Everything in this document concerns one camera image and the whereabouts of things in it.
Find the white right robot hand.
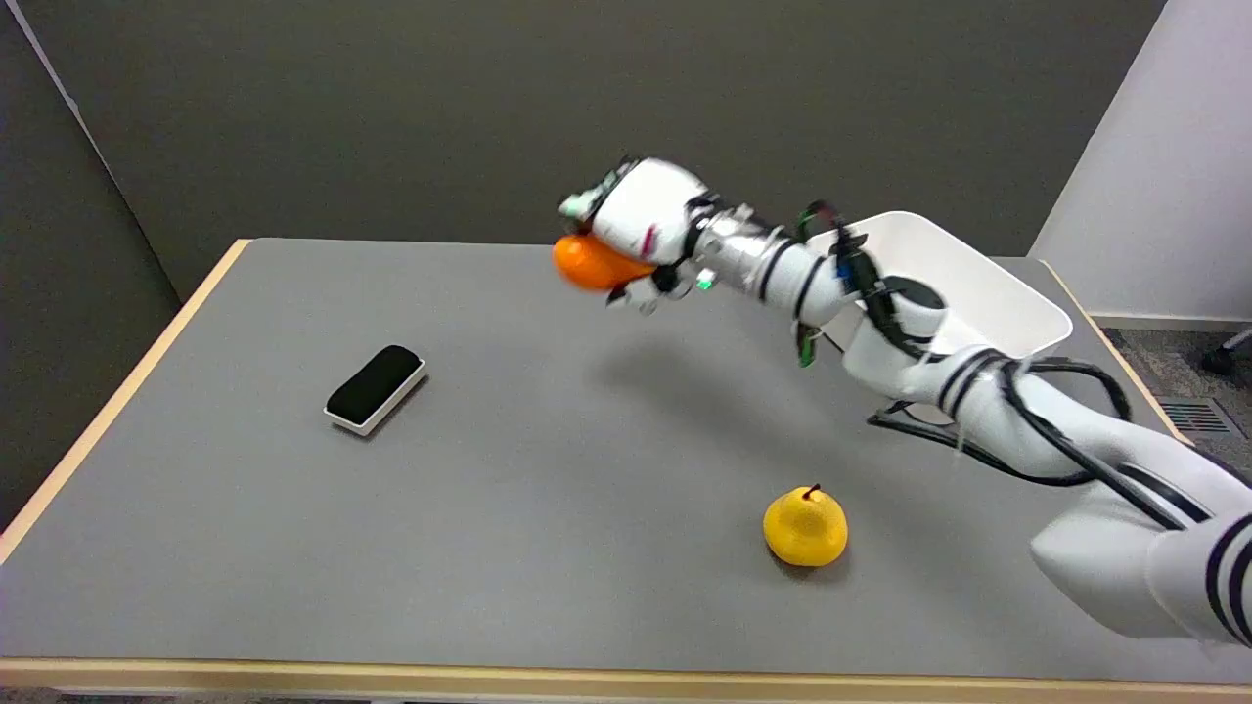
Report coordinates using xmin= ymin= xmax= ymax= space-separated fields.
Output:
xmin=558 ymin=156 xmax=722 ymax=315

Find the orange mango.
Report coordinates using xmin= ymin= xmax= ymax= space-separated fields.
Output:
xmin=553 ymin=235 xmax=657 ymax=292

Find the white plastic box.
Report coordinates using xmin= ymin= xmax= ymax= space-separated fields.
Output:
xmin=808 ymin=210 xmax=1074 ymax=427

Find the black and white eraser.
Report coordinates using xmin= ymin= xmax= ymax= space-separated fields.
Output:
xmin=324 ymin=344 xmax=426 ymax=437

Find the yellow pear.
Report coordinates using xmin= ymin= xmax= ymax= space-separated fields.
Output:
xmin=763 ymin=484 xmax=849 ymax=568

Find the floor vent grille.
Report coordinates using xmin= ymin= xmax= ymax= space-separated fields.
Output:
xmin=1159 ymin=397 xmax=1231 ymax=435

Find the black chair caster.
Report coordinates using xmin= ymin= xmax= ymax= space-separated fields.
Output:
xmin=1201 ymin=330 xmax=1252 ymax=377

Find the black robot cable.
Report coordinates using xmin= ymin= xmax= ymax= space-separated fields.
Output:
xmin=797 ymin=202 xmax=1189 ymax=531

